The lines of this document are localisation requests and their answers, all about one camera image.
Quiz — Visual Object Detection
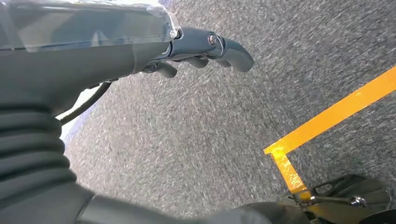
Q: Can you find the yellow floor tape rectangle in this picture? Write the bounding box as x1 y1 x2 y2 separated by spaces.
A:
263 65 396 202

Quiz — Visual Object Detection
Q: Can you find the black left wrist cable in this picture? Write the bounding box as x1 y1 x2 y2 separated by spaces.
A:
60 82 113 126

